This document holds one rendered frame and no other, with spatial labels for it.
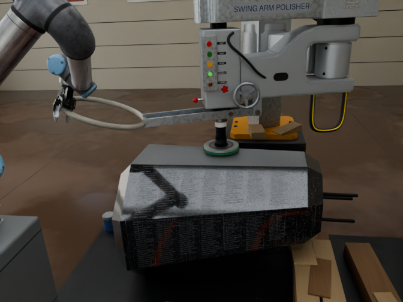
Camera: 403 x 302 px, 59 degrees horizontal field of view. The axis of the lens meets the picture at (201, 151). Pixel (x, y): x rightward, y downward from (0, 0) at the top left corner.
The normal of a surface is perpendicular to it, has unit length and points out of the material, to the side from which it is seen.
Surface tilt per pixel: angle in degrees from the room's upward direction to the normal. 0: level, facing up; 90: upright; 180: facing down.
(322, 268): 0
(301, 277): 0
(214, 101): 90
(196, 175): 45
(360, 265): 0
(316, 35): 90
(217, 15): 90
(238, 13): 90
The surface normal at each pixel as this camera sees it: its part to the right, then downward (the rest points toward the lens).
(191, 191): -0.12, -0.40
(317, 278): -0.04, -0.93
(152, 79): -0.14, 0.36
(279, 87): 0.11, 0.36
